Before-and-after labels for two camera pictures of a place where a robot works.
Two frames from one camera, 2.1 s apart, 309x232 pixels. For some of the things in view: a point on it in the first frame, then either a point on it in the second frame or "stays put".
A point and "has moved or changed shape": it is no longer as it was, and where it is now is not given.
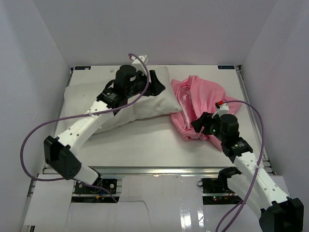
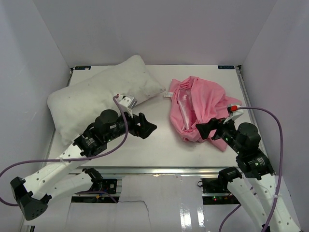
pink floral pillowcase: (193, 96) stays put
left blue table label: (82, 67) stays put
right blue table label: (226, 67) stays put
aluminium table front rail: (161, 171) stays put
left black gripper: (155, 87) -> (145, 128)
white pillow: (77, 98) has moved or changed shape
